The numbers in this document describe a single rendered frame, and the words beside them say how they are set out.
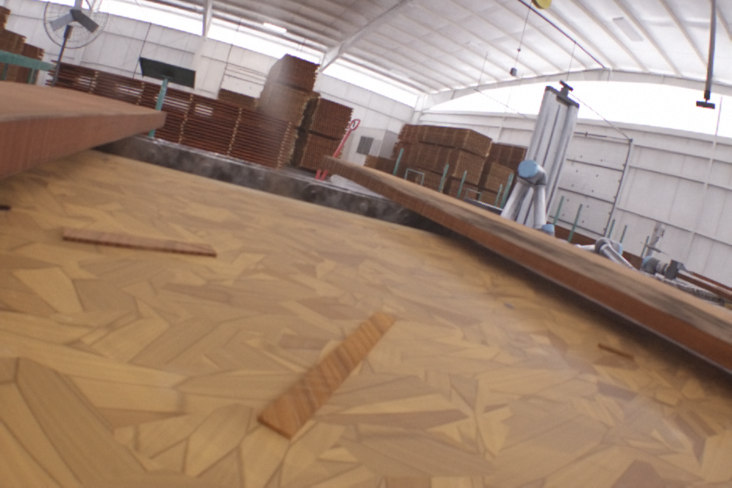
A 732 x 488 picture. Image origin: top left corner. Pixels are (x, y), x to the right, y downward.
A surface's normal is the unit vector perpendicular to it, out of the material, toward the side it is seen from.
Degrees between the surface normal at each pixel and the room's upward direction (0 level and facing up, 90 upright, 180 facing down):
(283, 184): 90
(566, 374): 0
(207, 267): 0
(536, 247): 30
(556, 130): 90
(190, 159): 90
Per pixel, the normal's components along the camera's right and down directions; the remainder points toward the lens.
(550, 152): 0.29, 0.22
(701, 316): -0.18, -0.91
